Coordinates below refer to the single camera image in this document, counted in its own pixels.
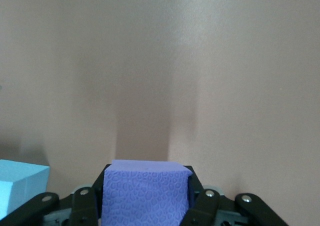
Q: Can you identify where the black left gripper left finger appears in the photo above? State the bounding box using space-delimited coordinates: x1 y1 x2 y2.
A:
0 163 112 226

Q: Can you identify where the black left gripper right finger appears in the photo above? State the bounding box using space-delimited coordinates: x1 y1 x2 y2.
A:
179 165 288 226

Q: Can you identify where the blue foam block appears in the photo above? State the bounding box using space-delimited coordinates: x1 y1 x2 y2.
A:
0 159 51 216

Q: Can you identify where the purple foam block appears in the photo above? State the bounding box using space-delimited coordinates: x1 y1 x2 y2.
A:
100 159 194 226

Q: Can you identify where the brown table cover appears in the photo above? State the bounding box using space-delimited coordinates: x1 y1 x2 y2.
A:
0 0 320 226

